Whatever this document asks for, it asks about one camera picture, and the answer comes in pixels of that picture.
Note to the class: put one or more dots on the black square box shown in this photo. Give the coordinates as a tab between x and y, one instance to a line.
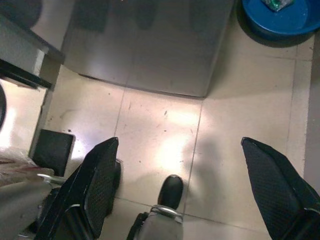
52	150

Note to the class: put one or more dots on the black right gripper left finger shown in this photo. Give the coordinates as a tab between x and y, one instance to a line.
97	180

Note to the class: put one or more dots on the black robot left foot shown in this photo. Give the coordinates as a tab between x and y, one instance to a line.
118	175

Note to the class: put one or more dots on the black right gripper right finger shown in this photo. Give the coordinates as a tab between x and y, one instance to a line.
280	190

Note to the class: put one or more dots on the green packet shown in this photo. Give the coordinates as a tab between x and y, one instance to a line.
273	5

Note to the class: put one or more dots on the silver top-load washing machine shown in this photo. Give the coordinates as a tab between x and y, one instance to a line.
150	50

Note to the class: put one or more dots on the blue plastic basin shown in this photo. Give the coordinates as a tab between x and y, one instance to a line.
287	22

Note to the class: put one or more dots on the black robot right foot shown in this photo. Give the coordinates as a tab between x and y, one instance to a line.
171	191

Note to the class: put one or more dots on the white shelf unit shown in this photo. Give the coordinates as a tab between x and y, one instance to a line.
22	45

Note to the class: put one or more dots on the black robot foot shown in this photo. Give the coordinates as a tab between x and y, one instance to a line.
171	191
118	175

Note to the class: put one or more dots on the silver robot left leg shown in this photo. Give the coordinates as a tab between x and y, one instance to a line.
17	205

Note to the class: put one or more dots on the white plastic bag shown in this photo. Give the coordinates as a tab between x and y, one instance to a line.
15	162

